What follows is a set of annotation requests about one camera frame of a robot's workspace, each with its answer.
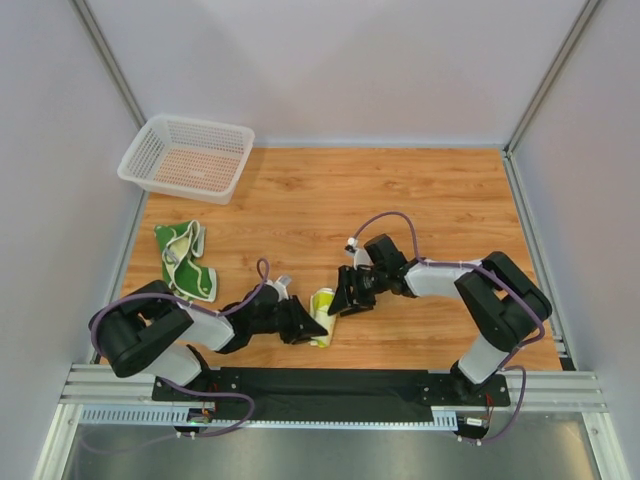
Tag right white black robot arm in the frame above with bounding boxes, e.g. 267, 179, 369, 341
328, 251, 553, 396

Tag yellow-green crocodile towel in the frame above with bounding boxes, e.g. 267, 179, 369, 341
309, 288, 336, 348

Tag aluminium frame post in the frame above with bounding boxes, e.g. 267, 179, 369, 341
503, 0, 604, 157
68, 0, 147, 129

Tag black cloth strip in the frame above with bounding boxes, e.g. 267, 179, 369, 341
215, 367, 433, 423

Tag purple cable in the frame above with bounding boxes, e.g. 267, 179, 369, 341
79, 258, 274, 454
349, 212, 549, 448

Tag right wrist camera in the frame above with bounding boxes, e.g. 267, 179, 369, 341
364, 234, 407, 273

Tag left aluminium frame post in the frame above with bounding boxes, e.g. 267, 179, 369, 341
68, 0, 147, 129

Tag grey slotted cable duct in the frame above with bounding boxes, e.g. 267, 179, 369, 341
79, 405, 458, 431

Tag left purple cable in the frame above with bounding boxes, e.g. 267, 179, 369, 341
79, 258, 274, 454

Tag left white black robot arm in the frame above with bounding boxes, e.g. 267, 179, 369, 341
89, 276, 328, 386

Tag dark green patterned towel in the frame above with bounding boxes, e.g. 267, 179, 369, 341
153, 220, 218, 303

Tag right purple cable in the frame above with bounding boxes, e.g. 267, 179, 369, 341
349, 212, 549, 448

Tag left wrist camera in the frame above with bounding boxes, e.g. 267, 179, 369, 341
271, 275, 292, 300

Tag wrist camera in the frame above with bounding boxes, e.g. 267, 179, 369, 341
364, 234, 407, 273
271, 275, 292, 300

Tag white plastic mesh basket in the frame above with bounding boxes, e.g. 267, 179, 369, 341
117, 114, 255, 205

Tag aluminium front rail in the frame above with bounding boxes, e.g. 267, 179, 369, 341
59, 364, 608, 413

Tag right aluminium frame post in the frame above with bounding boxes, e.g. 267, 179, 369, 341
503, 0, 604, 157

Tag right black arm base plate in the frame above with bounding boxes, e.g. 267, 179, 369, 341
418, 373, 511, 407

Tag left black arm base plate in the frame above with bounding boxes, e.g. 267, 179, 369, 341
151, 368, 244, 403

